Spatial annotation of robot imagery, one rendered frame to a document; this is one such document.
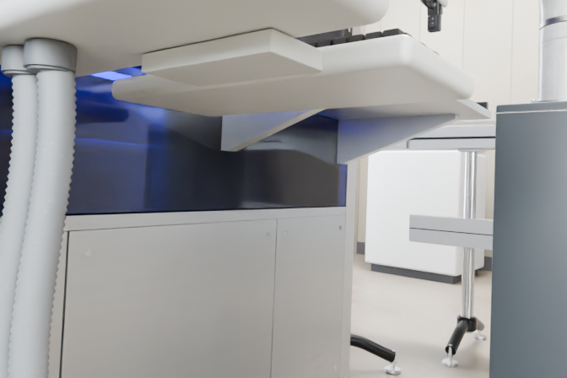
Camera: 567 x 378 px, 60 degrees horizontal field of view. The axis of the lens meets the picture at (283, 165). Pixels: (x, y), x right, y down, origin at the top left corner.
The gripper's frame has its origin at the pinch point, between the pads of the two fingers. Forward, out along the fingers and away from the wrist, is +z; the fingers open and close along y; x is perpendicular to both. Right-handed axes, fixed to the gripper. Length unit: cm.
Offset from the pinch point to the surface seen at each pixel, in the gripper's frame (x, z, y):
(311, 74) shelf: 15, 33, 86
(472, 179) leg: -10, 39, -87
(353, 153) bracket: -22.1, 34.5, -0.1
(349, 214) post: -28, 53, -10
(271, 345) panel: -28, 83, 29
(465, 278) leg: -11, 80, -86
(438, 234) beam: -23, 63, -85
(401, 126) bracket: -8.1, 26.9, 0.1
